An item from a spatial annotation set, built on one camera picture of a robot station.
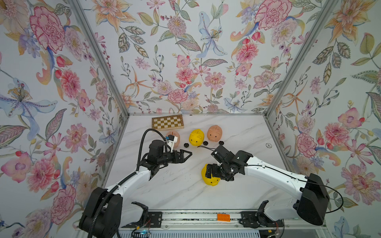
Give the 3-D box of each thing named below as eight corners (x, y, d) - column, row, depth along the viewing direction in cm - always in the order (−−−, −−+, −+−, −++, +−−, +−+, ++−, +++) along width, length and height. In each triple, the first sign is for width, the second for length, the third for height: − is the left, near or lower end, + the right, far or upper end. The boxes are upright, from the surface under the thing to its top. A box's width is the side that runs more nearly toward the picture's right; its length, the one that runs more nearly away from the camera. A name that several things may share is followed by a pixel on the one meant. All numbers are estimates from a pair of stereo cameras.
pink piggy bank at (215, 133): (213, 145, 104) (215, 137, 97) (204, 137, 108) (205, 129, 101) (223, 137, 108) (226, 129, 101) (214, 130, 113) (216, 121, 106)
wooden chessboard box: (152, 132, 113) (151, 129, 110) (153, 120, 121) (152, 117, 118) (184, 129, 115) (184, 125, 112) (182, 117, 123) (182, 114, 120)
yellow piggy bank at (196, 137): (195, 149, 101) (196, 142, 94) (187, 141, 105) (187, 134, 99) (206, 141, 105) (207, 134, 99) (198, 134, 109) (198, 127, 103)
